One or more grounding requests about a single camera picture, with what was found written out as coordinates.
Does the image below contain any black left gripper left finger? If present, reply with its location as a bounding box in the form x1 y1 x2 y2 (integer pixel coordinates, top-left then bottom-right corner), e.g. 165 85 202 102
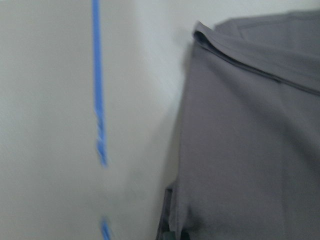
162 231 173 240

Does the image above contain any dark brown t-shirt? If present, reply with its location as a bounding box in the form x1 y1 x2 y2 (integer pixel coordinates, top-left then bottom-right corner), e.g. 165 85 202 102
156 10 320 240

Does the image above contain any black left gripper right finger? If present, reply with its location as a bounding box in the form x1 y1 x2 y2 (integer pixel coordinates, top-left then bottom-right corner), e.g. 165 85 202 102
180 232 190 240

